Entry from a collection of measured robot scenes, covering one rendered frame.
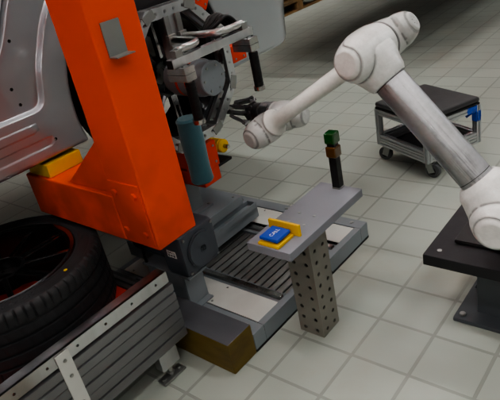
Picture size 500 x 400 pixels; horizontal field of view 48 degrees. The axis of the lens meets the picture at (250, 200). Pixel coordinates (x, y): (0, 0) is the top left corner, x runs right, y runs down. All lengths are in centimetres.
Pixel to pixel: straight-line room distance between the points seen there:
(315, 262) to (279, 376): 40
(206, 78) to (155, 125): 50
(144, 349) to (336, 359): 63
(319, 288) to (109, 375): 72
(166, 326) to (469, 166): 107
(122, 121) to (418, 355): 118
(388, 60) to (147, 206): 80
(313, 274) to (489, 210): 59
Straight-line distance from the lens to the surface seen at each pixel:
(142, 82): 158
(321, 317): 198
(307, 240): 173
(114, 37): 153
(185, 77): 189
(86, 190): 187
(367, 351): 198
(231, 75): 237
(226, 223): 249
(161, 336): 193
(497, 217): 163
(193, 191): 248
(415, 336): 202
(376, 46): 166
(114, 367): 184
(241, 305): 213
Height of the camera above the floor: 136
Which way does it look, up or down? 27 degrees down
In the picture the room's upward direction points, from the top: 12 degrees counter-clockwise
